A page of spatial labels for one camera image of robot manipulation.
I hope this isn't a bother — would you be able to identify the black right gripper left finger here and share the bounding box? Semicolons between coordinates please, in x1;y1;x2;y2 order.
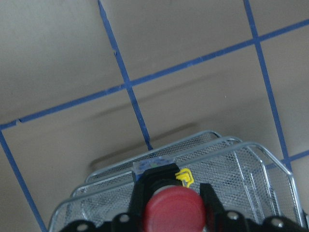
112;181;145;232

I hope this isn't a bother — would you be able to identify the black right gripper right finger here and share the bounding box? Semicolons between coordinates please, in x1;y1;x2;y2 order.
199;183;246;232

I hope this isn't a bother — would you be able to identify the red emergency stop button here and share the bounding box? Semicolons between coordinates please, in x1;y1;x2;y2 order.
132;157;206;232

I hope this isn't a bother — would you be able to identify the wire mesh shelf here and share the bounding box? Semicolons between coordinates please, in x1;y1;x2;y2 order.
48;130;309;232

